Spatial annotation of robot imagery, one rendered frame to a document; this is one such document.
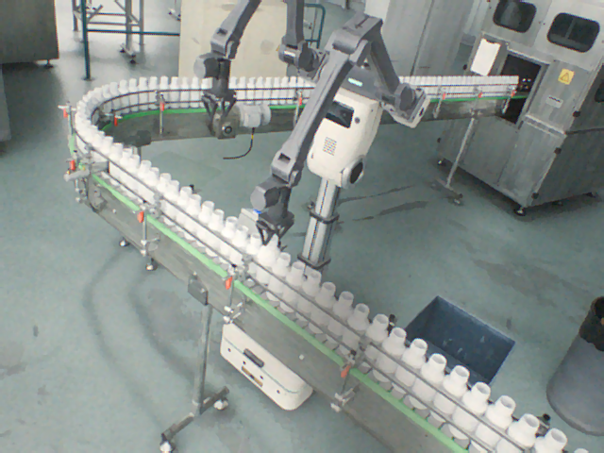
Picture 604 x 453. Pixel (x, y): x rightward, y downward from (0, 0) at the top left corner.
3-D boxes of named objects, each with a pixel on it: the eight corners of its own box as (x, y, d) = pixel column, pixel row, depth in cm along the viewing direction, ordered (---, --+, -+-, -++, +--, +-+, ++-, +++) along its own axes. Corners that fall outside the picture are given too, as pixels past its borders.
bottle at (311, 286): (301, 306, 152) (311, 265, 144) (317, 314, 150) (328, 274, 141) (292, 315, 148) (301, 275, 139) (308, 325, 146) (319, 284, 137)
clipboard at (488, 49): (470, 70, 476) (482, 36, 459) (489, 77, 461) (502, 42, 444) (467, 70, 474) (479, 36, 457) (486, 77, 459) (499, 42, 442)
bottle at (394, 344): (385, 387, 131) (403, 344, 122) (367, 373, 134) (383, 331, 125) (396, 375, 135) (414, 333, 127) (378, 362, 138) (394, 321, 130)
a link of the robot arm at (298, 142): (374, 46, 129) (342, 35, 134) (366, 37, 124) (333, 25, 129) (300, 188, 135) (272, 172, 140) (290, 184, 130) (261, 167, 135)
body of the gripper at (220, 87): (201, 94, 161) (203, 73, 157) (224, 91, 169) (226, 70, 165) (214, 101, 158) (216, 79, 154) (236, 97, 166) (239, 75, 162)
